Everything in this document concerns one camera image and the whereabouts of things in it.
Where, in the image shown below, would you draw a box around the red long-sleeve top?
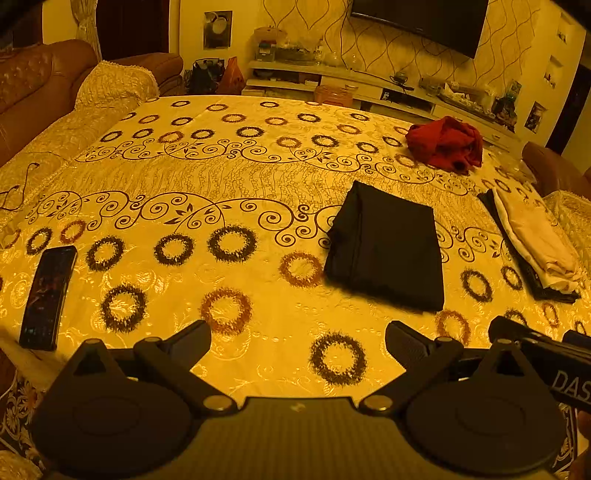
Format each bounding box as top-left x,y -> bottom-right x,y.
429,116 -> 484,175

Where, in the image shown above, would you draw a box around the orange plastic bag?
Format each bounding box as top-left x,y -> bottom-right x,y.
216,56 -> 246,95

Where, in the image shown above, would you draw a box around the clear lidded storage container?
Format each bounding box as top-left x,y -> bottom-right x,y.
253,27 -> 288,63

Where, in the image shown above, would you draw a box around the brown leather sofa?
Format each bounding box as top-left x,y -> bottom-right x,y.
0,39 -> 185,167

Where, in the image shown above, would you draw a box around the dark wooden door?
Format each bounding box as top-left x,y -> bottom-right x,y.
547,65 -> 591,155
95,0 -> 171,61

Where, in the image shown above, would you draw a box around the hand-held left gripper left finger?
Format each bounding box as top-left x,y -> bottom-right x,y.
64,319 -> 236,417

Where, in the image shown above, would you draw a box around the small wall picture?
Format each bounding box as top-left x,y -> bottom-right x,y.
525,102 -> 547,134

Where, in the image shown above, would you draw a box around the black charging cable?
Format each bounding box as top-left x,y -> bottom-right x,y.
0,161 -> 41,213

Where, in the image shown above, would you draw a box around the black smartphone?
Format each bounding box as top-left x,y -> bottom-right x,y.
18,246 -> 78,352

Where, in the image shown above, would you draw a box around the white TV cabinet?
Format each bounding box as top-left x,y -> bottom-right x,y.
242,60 -> 522,153

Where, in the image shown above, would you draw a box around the beige curtain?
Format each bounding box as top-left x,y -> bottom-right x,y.
74,0 -> 102,61

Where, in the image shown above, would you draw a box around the tea tray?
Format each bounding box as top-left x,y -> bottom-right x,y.
436,80 -> 497,112

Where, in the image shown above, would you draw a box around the purple plastic stool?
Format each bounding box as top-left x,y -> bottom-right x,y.
314,85 -> 354,108

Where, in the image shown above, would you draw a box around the black bag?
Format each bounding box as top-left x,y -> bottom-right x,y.
190,58 -> 227,95

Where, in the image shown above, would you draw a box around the wall poster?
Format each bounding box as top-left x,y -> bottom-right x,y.
203,10 -> 234,50

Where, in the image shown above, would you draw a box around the black pants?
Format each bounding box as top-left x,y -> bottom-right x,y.
323,180 -> 445,313

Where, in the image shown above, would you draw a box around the cream folded garment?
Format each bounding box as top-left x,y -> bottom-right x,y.
492,187 -> 581,292

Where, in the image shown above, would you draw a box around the cream fluffy pillow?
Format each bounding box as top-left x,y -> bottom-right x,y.
0,60 -> 160,232

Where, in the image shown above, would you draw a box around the brown leather armchair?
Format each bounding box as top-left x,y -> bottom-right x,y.
522,141 -> 591,199

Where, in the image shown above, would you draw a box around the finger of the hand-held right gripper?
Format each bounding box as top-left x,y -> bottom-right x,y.
562,330 -> 591,354
488,316 -> 566,346

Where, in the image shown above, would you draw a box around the dark floral cloth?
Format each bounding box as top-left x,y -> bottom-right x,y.
0,364 -> 51,480

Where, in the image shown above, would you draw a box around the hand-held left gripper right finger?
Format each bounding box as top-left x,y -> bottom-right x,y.
359,320 -> 537,417

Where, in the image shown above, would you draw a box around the cream lace armchair cover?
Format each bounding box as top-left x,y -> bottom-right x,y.
542,189 -> 591,259

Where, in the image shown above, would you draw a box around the black television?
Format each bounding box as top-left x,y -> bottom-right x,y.
350,0 -> 490,60

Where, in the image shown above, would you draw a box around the glass tray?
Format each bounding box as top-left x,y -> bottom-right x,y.
276,44 -> 319,65

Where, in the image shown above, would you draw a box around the black folded garment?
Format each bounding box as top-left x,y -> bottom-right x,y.
477,190 -> 581,304

